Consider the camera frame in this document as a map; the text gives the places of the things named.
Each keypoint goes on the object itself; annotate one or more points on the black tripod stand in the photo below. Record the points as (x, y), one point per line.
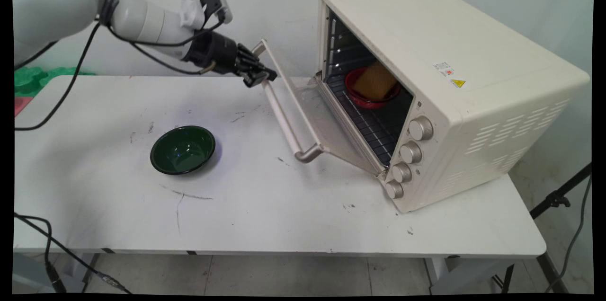
(551, 199)

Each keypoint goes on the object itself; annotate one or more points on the yellow warning sticker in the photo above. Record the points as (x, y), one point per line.
(458, 83)

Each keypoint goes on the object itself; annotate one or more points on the white label sticker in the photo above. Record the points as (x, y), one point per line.
(444, 68)

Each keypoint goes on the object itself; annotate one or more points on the red flat object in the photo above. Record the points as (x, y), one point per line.
(21, 104)

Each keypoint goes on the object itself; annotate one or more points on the brown toast slice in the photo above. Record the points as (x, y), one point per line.
(376, 81)

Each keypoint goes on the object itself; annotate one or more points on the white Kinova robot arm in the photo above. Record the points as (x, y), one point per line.
(52, 3)

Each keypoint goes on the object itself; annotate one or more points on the silver oven knob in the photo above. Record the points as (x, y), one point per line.
(420, 128)
(410, 153)
(401, 172)
(394, 190)

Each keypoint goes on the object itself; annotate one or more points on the red bowl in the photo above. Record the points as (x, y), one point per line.
(367, 101)

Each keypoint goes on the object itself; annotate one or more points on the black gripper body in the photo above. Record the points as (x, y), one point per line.
(213, 52)

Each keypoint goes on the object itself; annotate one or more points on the cream toaster oven body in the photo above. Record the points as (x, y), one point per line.
(473, 36)

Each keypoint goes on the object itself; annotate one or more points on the dark green bowl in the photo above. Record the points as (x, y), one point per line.
(182, 149)

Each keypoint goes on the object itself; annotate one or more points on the green foam object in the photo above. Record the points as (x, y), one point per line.
(33, 78)

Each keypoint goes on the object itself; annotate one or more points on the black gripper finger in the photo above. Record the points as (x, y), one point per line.
(260, 77)
(248, 57)

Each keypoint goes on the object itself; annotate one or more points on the black and white wrist camera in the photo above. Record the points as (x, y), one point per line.
(217, 2)

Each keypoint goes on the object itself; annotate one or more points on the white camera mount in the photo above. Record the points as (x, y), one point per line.
(191, 10)

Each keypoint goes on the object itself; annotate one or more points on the white table leg frame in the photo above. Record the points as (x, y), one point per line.
(450, 275)

